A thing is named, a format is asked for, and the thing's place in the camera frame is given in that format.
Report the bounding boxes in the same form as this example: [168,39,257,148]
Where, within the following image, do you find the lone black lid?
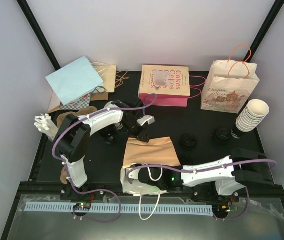
[179,133,197,150]
[179,156,193,166]

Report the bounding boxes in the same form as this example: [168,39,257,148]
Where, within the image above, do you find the lone black lid centre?
[179,156,193,166]

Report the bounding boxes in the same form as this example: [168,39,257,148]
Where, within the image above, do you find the pulp carrier near front edge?
[60,167,68,185]

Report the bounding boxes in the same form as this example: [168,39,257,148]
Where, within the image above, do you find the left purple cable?
[51,93,157,196]

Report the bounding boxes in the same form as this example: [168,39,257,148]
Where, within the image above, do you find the stack of black lids left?
[99,126,117,146]

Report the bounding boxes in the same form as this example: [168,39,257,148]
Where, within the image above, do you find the right black frame post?
[243,0,284,63]

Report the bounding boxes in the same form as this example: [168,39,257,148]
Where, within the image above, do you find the kraft bag with white handles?
[120,136,182,221]

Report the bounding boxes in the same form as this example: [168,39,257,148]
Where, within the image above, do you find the black front rail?
[16,181,284,203]

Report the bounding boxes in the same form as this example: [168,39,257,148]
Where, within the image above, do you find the black frame post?
[16,0,61,71]
[243,0,284,63]

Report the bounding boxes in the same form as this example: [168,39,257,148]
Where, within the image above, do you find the cream bear paper bag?
[200,49,260,114]

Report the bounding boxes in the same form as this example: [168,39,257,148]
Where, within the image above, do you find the brown flat paper bag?
[89,70,130,102]

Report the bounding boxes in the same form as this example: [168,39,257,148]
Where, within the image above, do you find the small circuit board right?
[212,203,239,214]

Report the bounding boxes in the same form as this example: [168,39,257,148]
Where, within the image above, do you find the right stack of paper cups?
[235,99,270,133]

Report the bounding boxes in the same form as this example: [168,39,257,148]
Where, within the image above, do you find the left black frame post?
[16,0,61,71]

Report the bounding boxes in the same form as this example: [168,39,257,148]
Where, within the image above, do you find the light blue cable duct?
[24,202,213,217]

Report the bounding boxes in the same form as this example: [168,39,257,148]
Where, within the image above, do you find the small circuit board left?
[73,203,91,211]

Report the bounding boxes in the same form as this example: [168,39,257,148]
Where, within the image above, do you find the two-cup pulp carrier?
[56,106,97,129]

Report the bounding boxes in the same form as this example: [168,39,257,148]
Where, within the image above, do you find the yellow flat paper bag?
[92,62,116,93]

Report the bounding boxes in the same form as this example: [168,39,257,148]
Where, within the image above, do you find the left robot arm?
[52,100,155,200]

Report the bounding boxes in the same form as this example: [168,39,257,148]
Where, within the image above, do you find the light blue paper bag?
[45,56,106,105]

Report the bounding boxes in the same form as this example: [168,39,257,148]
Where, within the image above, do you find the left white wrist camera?
[137,115,155,126]

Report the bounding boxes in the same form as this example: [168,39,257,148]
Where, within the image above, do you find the small circuit board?
[73,203,91,211]
[212,203,239,214]

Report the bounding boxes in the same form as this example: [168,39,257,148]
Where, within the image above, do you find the front purple cable loop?
[70,188,122,223]

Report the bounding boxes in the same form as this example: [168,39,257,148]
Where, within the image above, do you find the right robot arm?
[128,149,277,202]

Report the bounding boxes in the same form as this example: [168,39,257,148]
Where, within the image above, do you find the pink cakes paper bag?
[138,65,205,107]

